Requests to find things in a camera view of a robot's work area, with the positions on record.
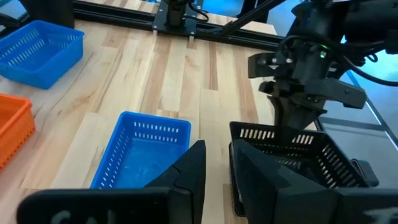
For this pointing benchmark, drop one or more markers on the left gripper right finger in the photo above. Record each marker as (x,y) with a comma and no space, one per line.
(264,193)

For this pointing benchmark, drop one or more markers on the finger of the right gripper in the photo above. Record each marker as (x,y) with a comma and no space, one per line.
(283,112)
(306,115)

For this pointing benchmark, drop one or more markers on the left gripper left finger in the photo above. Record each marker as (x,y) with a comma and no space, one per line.
(189,186)

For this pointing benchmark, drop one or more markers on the black plastic slotted basket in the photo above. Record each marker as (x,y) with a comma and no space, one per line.
(311,155)

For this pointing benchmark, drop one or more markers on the blue plastic slotted basket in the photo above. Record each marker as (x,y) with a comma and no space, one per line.
(46,76)
(140,161)

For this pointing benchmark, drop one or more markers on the orange plastic slotted basket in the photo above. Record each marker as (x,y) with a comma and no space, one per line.
(15,130)

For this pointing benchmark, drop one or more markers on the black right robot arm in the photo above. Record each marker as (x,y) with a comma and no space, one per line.
(367,21)

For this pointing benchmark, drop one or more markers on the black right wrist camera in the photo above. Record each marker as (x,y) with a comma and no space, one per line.
(261,65)

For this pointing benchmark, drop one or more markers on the black aluminium frame rail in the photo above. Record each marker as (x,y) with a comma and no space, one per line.
(6,21)
(248,39)

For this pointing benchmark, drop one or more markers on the black diagonal frame brace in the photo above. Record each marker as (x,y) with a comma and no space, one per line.
(245,17)

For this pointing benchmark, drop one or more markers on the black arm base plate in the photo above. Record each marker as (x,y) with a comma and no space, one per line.
(192,26)

